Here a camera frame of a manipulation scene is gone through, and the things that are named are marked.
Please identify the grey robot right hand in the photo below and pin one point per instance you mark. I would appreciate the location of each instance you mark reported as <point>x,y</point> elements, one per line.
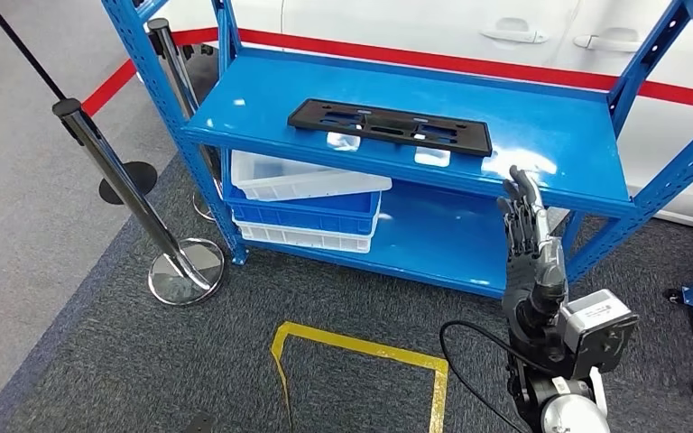
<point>532,281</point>

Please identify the long black plastic part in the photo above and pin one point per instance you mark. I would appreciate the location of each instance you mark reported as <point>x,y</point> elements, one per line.
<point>394,128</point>

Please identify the blue metal shelf rack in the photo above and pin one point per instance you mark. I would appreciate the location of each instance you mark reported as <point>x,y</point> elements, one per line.
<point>550,137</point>

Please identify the yellow floor tape square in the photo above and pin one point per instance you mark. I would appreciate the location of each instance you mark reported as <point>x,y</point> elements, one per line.
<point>439,394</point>

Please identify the white car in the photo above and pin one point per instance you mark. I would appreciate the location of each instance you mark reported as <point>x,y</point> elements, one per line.
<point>669,155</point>

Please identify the white ribbed plastic crate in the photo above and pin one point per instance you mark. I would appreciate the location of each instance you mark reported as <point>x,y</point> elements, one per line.
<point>298,238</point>

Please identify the red barrier belt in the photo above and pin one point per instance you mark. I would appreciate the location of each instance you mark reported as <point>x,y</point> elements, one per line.
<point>442,60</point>

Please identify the blue plastic crate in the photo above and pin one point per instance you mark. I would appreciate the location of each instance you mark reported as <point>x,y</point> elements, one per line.
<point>298,218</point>

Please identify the black robot left foot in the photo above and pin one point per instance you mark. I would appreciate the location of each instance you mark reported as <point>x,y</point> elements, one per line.
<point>201,423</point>

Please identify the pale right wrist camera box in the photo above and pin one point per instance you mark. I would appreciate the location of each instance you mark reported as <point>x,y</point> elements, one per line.
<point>597,328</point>

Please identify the black stanchion post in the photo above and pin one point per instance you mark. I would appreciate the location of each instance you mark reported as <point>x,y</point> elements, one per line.
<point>134,179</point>

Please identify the chrome stanchion post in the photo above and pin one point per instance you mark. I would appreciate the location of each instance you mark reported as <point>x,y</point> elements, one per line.
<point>170,60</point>
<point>125,191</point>

